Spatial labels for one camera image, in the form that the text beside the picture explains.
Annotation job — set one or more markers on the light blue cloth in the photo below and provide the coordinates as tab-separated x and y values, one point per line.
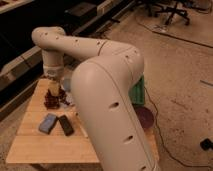
66	86

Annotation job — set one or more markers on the black device on floor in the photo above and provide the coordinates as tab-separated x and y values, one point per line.
206	144

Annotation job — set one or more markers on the black rectangular block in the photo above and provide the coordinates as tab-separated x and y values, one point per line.
66	125

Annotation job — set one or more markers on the green plastic tray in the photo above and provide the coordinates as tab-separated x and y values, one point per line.
137	93

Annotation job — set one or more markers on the purple bowl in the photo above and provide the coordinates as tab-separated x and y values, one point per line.
145	117

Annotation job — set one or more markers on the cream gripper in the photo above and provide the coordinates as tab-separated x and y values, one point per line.
54	88

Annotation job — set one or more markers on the blue sponge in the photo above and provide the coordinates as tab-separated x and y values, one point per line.
48	123

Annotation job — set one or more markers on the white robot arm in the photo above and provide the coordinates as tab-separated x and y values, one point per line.
100	87

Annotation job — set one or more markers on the dark red grape bunch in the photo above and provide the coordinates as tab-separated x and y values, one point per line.
53	102

